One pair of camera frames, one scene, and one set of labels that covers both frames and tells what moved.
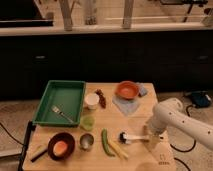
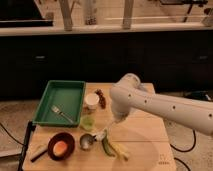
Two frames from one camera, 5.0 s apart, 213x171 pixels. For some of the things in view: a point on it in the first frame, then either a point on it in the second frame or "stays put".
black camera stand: (30, 128) stays put
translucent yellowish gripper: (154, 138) to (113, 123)
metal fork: (56, 109) stays put
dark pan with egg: (60, 146) stays put
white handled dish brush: (125, 139) to (100, 136)
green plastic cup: (87, 122) stays put
